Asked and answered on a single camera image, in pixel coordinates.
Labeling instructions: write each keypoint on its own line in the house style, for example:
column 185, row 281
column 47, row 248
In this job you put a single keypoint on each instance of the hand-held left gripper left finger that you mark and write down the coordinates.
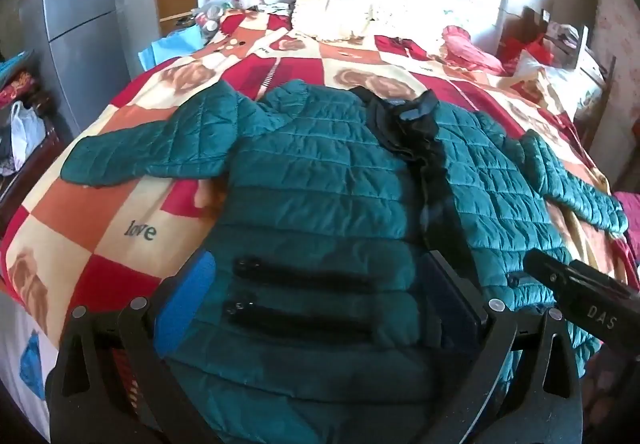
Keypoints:
column 189, row 291

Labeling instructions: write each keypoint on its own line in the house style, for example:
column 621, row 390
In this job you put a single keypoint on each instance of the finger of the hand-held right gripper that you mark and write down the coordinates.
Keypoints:
column 550, row 271

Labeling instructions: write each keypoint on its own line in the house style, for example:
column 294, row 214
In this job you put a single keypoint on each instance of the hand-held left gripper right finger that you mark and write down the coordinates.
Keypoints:
column 452, row 309

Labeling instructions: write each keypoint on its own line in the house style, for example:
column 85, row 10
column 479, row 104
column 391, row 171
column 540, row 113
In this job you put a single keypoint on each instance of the teal quilted jacket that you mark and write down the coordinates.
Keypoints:
column 320, row 184

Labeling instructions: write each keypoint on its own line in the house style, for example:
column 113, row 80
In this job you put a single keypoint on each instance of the red orange patchwork blanket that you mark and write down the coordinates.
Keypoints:
column 125, row 204

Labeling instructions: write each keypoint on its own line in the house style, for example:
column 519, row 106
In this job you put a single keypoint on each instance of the white bed sheet blue print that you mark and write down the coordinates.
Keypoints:
column 25, row 374

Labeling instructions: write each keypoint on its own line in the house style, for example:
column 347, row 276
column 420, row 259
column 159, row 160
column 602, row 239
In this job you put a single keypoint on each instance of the dark wooden cabinet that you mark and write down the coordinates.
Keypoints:
column 30, row 184

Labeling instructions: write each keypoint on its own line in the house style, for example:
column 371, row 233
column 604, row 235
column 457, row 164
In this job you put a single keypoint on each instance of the white plastic bag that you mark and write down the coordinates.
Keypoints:
column 27, row 134

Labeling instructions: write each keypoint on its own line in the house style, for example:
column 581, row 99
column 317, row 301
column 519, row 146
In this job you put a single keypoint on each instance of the wooden chair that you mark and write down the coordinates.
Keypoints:
column 575, row 37

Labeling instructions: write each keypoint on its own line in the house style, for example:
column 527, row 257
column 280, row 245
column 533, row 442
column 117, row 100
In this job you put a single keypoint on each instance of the pink folded cloth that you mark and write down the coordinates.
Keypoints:
column 470, row 49

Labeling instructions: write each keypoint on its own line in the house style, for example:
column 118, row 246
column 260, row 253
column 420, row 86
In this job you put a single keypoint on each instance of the blue box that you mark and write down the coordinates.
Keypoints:
column 167, row 49

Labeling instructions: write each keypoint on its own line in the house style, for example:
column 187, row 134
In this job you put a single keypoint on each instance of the stack of folded cloths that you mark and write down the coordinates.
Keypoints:
column 17, row 79

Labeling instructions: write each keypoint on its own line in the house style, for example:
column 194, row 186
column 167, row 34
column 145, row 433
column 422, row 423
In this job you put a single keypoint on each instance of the grey refrigerator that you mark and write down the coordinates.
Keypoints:
column 80, row 24

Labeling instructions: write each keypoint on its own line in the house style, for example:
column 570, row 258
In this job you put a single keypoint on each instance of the cream ruffled pillow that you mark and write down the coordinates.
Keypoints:
column 340, row 7

